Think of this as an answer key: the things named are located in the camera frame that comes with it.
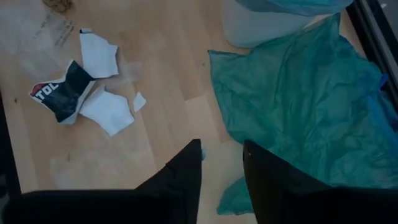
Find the white plastic trash bin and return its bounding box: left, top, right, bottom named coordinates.
left=220, top=0, right=331, bottom=49

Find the torn dark printed sticker piece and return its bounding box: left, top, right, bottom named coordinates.
left=29, top=59, right=96, bottom=126

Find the light blue trash bag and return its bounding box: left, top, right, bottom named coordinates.
left=235, top=0, right=355, bottom=17

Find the small white paper scrap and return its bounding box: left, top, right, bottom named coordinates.
left=132, top=91, right=147, bottom=113

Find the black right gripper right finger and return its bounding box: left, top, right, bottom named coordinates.
left=243, top=139, right=398, bottom=224

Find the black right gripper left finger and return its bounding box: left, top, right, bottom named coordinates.
left=2, top=139, right=203, bottom=224

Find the clear plastic wrap with print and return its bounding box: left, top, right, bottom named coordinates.
left=0, top=6, right=77, bottom=80

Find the teal green trash bag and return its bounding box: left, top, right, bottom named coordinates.
left=207, top=14, right=398, bottom=216

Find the brown paper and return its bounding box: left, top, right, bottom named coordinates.
left=41, top=0, right=74, bottom=14

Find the torn white paper piece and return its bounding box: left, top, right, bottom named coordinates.
left=79, top=86, right=136, bottom=138
left=78, top=28, right=120, bottom=80

